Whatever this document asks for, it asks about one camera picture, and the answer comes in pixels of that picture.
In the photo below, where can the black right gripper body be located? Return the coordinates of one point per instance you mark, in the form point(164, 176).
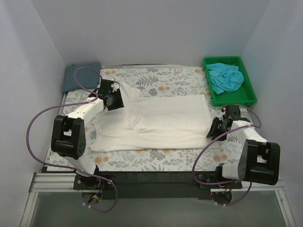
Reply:
point(214, 128)

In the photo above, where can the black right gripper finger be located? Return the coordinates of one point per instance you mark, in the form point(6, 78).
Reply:
point(215, 129)
point(220, 136)

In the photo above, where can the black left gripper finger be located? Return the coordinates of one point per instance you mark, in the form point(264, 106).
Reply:
point(115, 106)
point(118, 97)

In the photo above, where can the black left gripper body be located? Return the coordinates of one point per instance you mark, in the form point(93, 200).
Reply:
point(117, 100)

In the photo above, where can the white t shirt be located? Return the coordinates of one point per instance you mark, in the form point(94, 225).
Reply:
point(170, 122)

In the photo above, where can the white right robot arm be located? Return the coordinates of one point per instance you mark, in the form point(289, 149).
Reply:
point(259, 161)

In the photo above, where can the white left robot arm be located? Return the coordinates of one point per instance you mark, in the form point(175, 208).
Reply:
point(68, 137)

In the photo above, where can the folded dark teal t shirt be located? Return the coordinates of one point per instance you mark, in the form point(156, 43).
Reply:
point(86, 77)

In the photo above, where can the green plastic bin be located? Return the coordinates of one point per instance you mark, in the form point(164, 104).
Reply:
point(245, 95)

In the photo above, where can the light blue t shirt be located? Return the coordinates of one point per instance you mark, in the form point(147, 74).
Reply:
point(225, 78)

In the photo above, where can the floral table cloth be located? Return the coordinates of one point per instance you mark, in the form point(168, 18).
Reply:
point(160, 81)

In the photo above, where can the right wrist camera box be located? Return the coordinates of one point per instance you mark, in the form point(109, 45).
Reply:
point(224, 110)

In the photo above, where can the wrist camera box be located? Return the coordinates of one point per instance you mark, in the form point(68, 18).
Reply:
point(115, 85)
point(224, 110)

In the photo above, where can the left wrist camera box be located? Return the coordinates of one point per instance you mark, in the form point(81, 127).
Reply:
point(115, 85)

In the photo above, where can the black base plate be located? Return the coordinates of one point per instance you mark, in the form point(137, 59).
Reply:
point(149, 185)

